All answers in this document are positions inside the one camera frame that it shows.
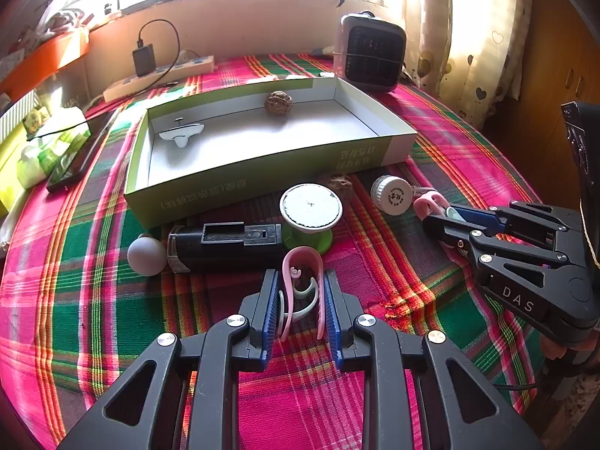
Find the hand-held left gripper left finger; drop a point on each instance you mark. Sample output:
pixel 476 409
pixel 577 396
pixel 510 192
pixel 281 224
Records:
pixel 271 318

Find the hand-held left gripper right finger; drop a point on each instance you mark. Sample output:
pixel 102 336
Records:
pixel 332 323

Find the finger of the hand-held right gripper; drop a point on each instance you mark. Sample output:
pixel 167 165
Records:
pixel 478 218
pixel 450 229

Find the pink clip with mint pad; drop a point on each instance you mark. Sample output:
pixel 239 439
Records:
pixel 424 204

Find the pink clip with white hook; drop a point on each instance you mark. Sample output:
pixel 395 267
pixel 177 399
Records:
pixel 287 272

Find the white plastic bottle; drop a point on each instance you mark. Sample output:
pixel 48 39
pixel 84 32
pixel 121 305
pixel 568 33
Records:
pixel 391 194

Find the black rectangular device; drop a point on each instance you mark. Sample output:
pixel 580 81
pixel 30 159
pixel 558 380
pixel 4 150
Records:
pixel 225 255

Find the grey foam ball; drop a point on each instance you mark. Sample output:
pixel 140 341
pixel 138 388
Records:
pixel 146 255

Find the green cardboard box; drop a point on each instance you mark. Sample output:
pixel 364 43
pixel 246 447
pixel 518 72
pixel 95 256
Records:
pixel 262 173

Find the plaid tablecloth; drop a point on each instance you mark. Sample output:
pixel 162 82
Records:
pixel 412 286

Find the green stand with white disc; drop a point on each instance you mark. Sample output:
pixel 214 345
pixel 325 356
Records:
pixel 311 206

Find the brown walnut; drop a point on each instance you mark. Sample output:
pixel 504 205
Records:
pixel 279 102
pixel 338 182

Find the wooden cabinet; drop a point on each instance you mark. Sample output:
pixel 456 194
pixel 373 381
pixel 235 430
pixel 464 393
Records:
pixel 553 56

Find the heart print curtain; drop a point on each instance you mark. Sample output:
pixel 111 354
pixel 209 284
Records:
pixel 473 33

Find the small grey fan heater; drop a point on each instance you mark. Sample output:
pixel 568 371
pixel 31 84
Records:
pixel 372 54

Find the black smartphone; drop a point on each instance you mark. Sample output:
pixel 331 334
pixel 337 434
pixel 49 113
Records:
pixel 75 164

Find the white power strip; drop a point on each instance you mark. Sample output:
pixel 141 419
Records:
pixel 183 68

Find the white plug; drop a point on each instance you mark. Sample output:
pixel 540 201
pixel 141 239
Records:
pixel 190 56

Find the green tissue pack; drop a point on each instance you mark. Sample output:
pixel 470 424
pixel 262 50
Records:
pixel 42 150

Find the black charger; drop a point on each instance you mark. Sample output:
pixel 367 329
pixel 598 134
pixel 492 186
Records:
pixel 144 60

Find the yellow-green box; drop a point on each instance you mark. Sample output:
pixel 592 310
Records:
pixel 9 168

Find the striped box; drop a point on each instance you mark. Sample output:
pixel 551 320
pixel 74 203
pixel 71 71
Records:
pixel 16 110

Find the orange storage box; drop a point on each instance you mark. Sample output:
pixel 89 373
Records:
pixel 51 56

